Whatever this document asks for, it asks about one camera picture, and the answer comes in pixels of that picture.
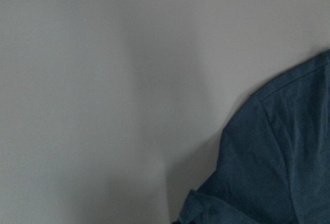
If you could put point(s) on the black printed t-shirt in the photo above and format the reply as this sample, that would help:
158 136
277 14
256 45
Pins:
273 164

